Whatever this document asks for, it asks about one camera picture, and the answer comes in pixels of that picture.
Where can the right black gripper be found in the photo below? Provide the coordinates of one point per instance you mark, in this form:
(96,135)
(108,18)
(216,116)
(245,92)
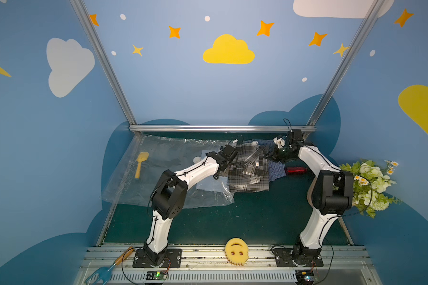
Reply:
(282,151)

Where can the blue checkered shirt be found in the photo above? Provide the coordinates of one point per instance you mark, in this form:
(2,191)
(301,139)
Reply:
(276,170)

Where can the right circuit board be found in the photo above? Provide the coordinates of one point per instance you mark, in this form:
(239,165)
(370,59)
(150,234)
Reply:
(305,278)

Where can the red cylindrical bottle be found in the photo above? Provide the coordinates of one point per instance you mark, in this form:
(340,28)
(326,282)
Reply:
(295,170)

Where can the blue fork wooden handle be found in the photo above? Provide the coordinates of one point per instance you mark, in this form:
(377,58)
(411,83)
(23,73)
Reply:
(103,275)

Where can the circuit board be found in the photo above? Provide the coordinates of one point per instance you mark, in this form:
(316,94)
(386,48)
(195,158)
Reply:
(156,276)
(305,278)

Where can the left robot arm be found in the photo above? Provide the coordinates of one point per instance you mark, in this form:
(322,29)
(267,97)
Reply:
(168,197)

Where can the aluminium frame back bar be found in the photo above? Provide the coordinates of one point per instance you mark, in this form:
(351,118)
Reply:
(218,128)

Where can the left circuit board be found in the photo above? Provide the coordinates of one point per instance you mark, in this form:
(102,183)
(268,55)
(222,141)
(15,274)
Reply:
(156,276)

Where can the yellow toy shovel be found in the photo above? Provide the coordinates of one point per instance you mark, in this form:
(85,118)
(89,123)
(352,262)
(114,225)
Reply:
(142,157)

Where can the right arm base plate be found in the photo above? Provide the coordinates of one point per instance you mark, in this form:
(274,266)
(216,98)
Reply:
(285,257)

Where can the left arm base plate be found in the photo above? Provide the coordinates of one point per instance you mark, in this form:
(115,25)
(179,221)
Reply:
(170,257)

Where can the grey plaid shirt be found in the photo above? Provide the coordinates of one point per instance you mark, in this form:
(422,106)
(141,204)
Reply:
(249,172)

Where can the yellow smiley sponge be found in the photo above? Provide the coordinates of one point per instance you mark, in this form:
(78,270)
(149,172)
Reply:
(236,252)

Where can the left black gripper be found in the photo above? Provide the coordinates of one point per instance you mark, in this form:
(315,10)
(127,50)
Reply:
(230,151)

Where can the flower bouquet in paper pot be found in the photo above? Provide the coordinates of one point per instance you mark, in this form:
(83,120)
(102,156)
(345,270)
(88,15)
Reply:
(361,185)

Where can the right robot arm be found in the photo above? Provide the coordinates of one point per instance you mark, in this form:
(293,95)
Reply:
(315,231)

